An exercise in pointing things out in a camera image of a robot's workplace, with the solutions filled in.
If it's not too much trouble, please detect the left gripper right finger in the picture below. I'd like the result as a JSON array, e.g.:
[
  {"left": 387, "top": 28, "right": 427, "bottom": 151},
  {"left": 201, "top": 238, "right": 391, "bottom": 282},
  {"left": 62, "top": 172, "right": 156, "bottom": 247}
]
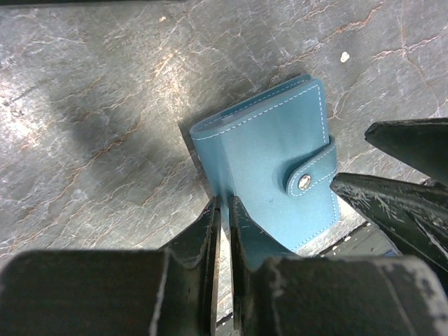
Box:
[{"left": 230, "top": 197, "right": 447, "bottom": 335}]

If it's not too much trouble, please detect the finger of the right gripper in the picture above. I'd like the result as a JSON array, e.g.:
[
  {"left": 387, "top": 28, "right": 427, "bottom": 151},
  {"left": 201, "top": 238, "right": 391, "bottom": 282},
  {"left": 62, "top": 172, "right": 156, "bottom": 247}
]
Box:
[
  {"left": 330, "top": 173, "right": 447, "bottom": 272},
  {"left": 365, "top": 118, "right": 447, "bottom": 186}
]

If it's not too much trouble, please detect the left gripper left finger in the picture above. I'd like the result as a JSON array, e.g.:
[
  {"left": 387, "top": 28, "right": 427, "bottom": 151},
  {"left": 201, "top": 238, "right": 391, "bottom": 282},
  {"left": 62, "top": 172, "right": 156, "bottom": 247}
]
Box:
[{"left": 1, "top": 198, "right": 221, "bottom": 335}]

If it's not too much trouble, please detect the teal leather card holder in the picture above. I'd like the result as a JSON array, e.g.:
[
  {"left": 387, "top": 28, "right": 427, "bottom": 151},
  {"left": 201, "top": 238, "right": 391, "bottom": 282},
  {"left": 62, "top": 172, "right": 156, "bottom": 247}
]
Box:
[{"left": 190, "top": 74, "right": 340, "bottom": 269}]

